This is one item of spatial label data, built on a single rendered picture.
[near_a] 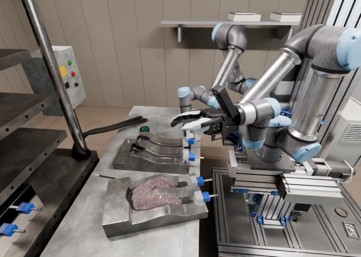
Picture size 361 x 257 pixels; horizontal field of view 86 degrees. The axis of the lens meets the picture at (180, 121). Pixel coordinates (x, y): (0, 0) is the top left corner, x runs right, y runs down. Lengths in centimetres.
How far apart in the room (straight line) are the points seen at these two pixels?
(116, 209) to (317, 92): 98
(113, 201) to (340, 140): 126
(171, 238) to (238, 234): 84
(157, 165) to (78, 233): 52
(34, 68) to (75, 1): 229
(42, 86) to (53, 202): 71
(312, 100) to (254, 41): 254
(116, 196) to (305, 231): 150
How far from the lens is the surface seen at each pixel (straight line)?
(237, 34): 121
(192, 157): 127
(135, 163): 131
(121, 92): 377
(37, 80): 152
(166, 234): 109
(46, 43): 126
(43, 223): 133
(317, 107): 89
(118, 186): 115
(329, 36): 83
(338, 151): 145
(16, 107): 130
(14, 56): 124
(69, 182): 146
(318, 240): 203
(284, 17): 285
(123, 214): 104
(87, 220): 122
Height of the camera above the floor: 177
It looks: 33 degrees down
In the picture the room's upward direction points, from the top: straight up
